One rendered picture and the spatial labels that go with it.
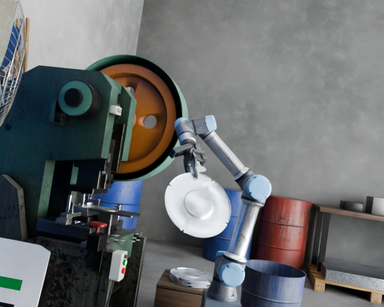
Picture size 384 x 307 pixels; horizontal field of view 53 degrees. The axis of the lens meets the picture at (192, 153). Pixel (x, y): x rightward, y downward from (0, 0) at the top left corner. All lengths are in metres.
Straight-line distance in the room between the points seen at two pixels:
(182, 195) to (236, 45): 4.25
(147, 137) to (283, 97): 3.21
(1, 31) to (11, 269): 1.47
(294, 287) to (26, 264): 1.61
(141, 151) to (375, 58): 3.93
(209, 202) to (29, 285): 1.00
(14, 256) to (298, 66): 4.40
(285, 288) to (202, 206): 1.21
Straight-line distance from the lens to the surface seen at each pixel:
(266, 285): 2.65
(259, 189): 1.83
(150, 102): 2.57
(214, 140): 1.96
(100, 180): 2.18
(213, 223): 1.59
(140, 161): 2.50
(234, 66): 5.58
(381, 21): 5.92
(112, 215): 2.17
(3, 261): 2.20
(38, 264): 2.12
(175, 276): 2.55
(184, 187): 1.62
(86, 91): 1.97
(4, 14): 0.93
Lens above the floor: 1.08
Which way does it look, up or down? 2 degrees up
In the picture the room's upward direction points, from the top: 8 degrees clockwise
